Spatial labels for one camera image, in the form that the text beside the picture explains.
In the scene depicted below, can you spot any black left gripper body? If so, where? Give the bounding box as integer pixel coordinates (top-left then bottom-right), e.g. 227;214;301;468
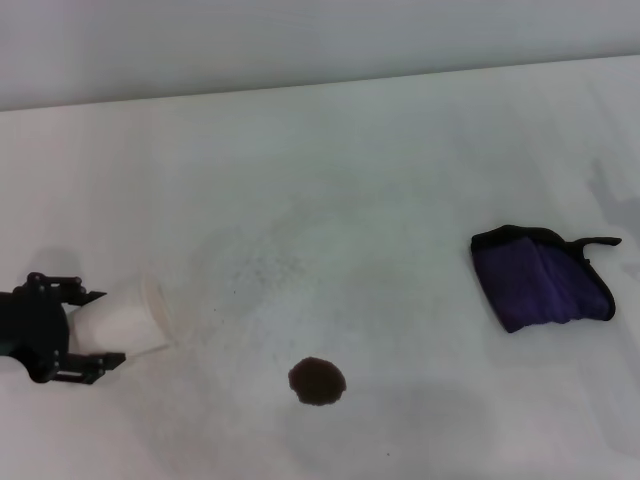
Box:
0;284;72;385

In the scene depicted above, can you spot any white paper cup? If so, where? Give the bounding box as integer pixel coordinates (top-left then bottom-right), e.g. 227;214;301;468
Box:
67;273;179;359

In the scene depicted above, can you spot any purple rag with black edge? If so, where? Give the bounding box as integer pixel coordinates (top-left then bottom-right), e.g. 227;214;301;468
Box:
469;224;624;335

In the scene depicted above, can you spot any dark liquid stain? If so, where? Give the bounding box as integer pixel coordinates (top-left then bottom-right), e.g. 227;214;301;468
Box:
288;356;348;407

